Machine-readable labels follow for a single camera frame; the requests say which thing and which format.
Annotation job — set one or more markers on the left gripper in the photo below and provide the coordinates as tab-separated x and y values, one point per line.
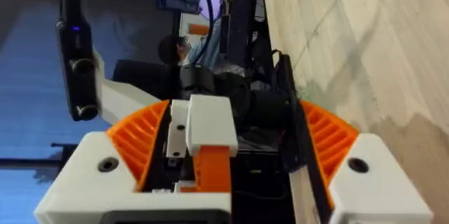
259	108

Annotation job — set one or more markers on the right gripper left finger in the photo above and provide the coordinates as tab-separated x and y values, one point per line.
87	182

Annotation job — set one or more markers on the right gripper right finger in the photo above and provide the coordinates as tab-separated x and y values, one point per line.
372	189

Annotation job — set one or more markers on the person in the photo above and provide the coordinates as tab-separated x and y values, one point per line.
205	53

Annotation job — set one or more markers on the black office chair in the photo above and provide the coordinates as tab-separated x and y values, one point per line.
140	76

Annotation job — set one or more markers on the left wrist black upright plate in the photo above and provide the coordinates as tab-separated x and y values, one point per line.
73	41

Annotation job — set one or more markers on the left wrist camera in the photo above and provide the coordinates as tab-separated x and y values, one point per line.
83	66

